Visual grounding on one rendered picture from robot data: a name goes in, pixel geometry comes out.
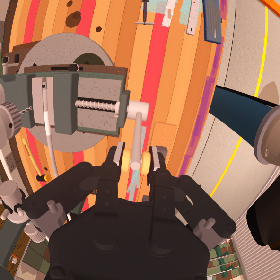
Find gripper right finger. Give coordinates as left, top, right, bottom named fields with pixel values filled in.
left=146, top=145, right=237, bottom=239

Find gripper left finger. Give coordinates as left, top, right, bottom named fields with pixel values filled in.
left=22, top=141, right=126, bottom=220

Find white vice handle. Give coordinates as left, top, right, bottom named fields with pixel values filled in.
left=121, top=100, right=152, bottom=175

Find green drill vice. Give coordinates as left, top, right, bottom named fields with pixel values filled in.
left=0, top=64, right=131, bottom=137

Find grey ribbed knob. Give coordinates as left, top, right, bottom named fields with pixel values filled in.
left=23, top=221, right=47, bottom=244

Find grey cylinder knob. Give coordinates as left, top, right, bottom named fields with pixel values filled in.
left=0, top=179, right=28, bottom=222

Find shelf unit with green boxes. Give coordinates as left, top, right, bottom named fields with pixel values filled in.
left=206, top=237, right=244, bottom=280

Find grey-green drill press body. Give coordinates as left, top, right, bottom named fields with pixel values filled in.
left=0, top=40, right=50, bottom=280

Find grey ribbed shutter door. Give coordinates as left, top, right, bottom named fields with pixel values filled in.
left=230, top=165, right=280, bottom=280

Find brown pegboard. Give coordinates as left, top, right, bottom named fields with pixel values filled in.
left=0, top=203, right=32, bottom=277

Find grey drill chuck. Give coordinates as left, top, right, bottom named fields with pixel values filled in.
left=0, top=101, right=22, bottom=150

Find blue flat box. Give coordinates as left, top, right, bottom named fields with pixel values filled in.
left=201, top=0, right=223, bottom=45

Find white ruler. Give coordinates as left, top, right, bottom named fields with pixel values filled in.
left=161, top=0, right=178, bottom=28
left=185, top=0, right=201, bottom=36

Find orange beam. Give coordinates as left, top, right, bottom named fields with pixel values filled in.
left=257, top=0, right=280, bottom=16

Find yellow handled mallet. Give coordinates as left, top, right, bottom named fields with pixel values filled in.
left=21, top=137, right=51, bottom=183

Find grey wall socket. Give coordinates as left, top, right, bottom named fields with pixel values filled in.
left=4, top=152, right=18, bottom=172

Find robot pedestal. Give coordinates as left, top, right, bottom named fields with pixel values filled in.
left=208, top=86, right=280, bottom=166

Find dark T-handle tool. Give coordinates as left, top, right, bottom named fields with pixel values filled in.
left=134, top=0, right=155, bottom=25

